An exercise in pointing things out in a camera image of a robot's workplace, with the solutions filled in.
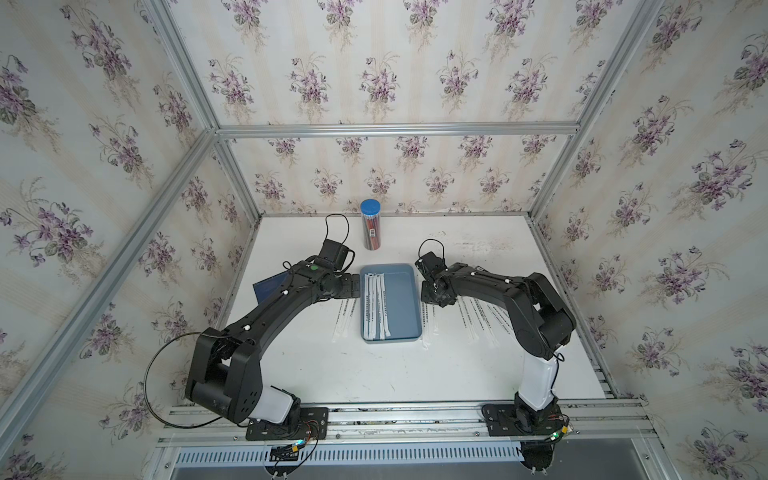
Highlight pencil tube with blue lid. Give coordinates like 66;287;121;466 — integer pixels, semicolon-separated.
360;199;381;251

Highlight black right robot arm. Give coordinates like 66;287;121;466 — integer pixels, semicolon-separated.
415;252;576;412

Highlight vented metal strip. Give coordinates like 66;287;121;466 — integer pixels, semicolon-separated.
175;441;523;468

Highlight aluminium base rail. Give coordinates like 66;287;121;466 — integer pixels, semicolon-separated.
144;399;662;479

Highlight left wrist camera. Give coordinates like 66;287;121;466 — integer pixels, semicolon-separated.
315;239;356;273

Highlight straw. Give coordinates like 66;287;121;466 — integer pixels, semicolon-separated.
458;297;479;342
373;274;385;340
379;275;391;339
484;302;511;335
367;274;378;341
471;299;499;349
429;305;440;336
420;302;432;350
362;275;371;341
342;298;359;338
331;299;351;343
490;305;514;336

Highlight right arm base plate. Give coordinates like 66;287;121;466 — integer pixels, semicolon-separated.
481;400;570;441

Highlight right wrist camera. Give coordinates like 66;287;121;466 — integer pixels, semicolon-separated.
415;251;447;279

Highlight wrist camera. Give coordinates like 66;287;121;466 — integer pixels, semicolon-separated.
415;251;447;279
315;239;356;273

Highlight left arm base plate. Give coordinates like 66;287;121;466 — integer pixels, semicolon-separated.
245;406;330;441

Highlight blue storage tray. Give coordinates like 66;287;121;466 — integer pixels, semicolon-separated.
360;263;422;344

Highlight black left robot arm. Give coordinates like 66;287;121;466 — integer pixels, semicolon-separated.
185;239;360;424

